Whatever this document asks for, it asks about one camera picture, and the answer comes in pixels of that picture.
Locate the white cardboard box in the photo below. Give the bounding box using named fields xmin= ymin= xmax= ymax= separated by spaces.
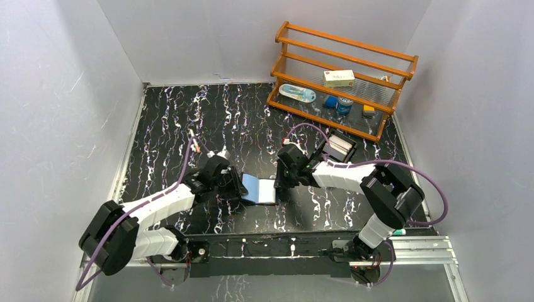
xmin=323 ymin=70 xmax=355 ymax=87

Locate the blue round container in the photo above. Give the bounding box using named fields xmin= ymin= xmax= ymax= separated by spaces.
xmin=336 ymin=97 xmax=354 ymax=115

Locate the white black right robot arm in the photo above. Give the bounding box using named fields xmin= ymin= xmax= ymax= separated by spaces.
xmin=275 ymin=143 xmax=425 ymax=262

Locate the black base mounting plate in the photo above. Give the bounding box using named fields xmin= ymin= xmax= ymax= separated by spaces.
xmin=148 ymin=231 xmax=395 ymax=279

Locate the orange wooden shelf rack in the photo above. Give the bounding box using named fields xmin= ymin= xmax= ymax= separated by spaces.
xmin=267 ymin=21 xmax=419 ymax=142

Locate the small pen on table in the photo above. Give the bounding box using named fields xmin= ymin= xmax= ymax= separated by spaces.
xmin=189 ymin=128 xmax=201 ymax=153

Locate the small blue cube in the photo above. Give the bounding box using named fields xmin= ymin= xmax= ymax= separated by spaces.
xmin=324 ymin=96 xmax=338 ymax=108

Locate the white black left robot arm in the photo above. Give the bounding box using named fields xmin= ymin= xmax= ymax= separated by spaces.
xmin=78 ymin=153 xmax=248 ymax=276

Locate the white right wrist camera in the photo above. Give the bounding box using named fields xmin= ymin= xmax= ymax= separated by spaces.
xmin=282 ymin=138 xmax=304 ymax=153

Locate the black tray with cards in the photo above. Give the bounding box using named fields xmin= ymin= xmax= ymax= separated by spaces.
xmin=322 ymin=130 xmax=356 ymax=164

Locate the black leather card holder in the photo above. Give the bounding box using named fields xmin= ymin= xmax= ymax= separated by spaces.
xmin=241 ymin=174 xmax=277 ymax=205

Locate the aluminium frame rail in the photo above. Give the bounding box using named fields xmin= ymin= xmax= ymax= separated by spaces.
xmin=80 ymin=237 xmax=459 ymax=270

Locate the white blue packaged item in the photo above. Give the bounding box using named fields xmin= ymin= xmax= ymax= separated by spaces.
xmin=278 ymin=84 xmax=317 ymax=103

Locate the green white marker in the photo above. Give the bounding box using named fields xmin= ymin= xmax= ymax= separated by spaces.
xmin=391 ymin=228 xmax=407 ymax=237

